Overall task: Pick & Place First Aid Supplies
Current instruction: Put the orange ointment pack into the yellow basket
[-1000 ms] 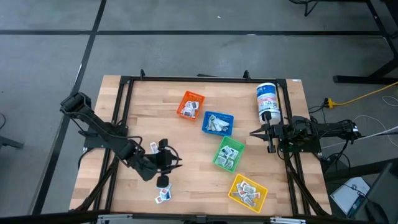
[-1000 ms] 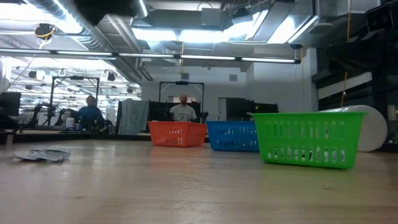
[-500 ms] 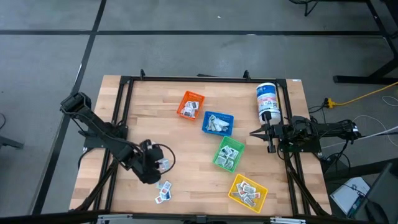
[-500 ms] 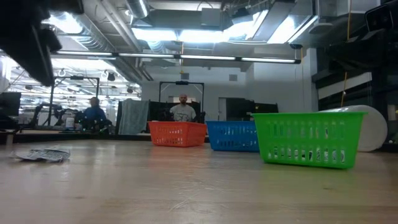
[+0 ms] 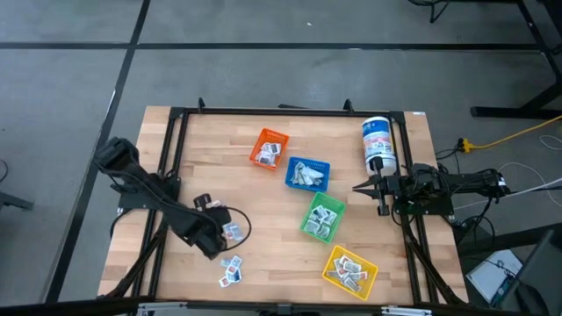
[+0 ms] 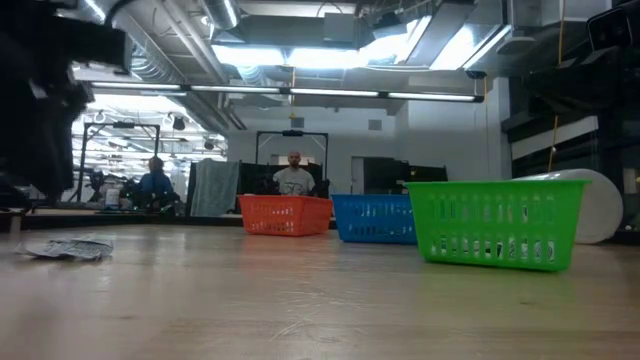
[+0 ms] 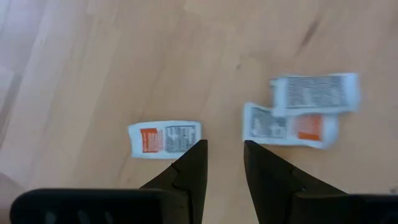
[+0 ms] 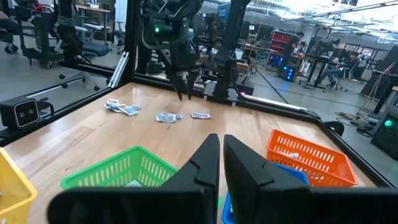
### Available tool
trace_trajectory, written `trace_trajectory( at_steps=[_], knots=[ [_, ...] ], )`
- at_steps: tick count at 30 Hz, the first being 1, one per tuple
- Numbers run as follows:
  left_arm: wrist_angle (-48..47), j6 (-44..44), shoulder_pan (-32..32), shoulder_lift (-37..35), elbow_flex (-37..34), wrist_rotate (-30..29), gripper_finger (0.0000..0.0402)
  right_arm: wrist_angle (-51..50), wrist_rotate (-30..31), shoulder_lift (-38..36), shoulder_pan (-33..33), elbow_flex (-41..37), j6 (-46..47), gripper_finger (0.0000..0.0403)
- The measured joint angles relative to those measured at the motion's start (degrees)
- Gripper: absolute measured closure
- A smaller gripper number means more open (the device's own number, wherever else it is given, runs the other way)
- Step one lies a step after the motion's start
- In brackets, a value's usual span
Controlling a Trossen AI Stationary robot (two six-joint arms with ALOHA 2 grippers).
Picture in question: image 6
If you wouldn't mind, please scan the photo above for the white packet blue print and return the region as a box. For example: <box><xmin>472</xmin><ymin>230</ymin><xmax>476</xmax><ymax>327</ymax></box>
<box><xmin>19</xmin><ymin>239</ymin><xmax>71</xmax><ymax>260</ymax></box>

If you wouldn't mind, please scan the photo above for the orange plastic basket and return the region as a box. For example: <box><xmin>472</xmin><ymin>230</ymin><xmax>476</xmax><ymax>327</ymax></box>
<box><xmin>238</xmin><ymin>194</ymin><xmax>334</xmax><ymax>238</ymax></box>

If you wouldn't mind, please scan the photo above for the blue plastic basket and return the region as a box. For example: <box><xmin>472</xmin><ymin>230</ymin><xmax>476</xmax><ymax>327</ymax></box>
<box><xmin>331</xmin><ymin>193</ymin><xmax>419</xmax><ymax>245</ymax></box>

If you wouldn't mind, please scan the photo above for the silver ceiling duct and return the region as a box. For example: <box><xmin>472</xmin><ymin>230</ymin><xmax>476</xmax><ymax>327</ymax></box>
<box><xmin>112</xmin><ymin>0</ymin><xmax>241</xmax><ymax>136</ymax></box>

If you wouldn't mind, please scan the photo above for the grey hanging cloth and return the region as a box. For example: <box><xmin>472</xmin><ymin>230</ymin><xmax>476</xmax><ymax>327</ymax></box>
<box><xmin>189</xmin><ymin>158</ymin><xmax>241</xmax><ymax>218</ymax></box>

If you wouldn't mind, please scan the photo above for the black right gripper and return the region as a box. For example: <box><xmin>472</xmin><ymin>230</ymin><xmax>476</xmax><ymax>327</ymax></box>
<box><xmin>523</xmin><ymin>47</ymin><xmax>640</xmax><ymax>114</ymax></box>

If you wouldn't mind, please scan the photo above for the black cabinet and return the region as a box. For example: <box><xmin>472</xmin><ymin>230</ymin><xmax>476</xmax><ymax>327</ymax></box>
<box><xmin>362</xmin><ymin>157</ymin><xmax>449</xmax><ymax>196</ymax></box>

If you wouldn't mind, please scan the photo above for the ceiling light strip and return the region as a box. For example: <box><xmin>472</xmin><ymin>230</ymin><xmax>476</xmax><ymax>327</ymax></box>
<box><xmin>89</xmin><ymin>81</ymin><xmax>381</xmax><ymax>99</ymax></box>
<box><xmin>387</xmin><ymin>91</ymin><xmax>485</xmax><ymax>104</ymax></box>

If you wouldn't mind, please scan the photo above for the green plastic basket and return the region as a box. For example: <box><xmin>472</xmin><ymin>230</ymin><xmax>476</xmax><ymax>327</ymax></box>
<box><xmin>403</xmin><ymin>179</ymin><xmax>591</xmax><ymax>274</ymax></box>

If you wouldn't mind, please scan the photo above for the white wipes canister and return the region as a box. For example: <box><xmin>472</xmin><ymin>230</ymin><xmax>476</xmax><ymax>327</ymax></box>
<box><xmin>514</xmin><ymin>168</ymin><xmax>625</xmax><ymax>245</ymax></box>

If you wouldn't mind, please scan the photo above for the black gantry frame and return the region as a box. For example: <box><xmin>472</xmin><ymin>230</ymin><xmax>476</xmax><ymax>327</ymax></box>
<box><xmin>79</xmin><ymin>121</ymin><xmax>161</xmax><ymax>201</ymax></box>
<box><xmin>254</xmin><ymin>129</ymin><xmax>331</xmax><ymax>197</ymax></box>

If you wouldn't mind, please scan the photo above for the yellow extension cord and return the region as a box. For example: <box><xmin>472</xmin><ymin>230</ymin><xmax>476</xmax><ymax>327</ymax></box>
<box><xmin>547</xmin><ymin>0</ymin><xmax>566</xmax><ymax>174</ymax></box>

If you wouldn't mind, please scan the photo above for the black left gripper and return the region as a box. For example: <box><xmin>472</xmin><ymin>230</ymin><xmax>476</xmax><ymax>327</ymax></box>
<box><xmin>0</xmin><ymin>19</ymin><xmax>134</xmax><ymax>201</ymax></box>

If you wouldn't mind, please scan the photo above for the person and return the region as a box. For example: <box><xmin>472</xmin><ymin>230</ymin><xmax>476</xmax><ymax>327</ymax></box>
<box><xmin>273</xmin><ymin>151</ymin><xmax>317</xmax><ymax>197</ymax></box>
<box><xmin>132</xmin><ymin>155</ymin><xmax>179</xmax><ymax>211</ymax></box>

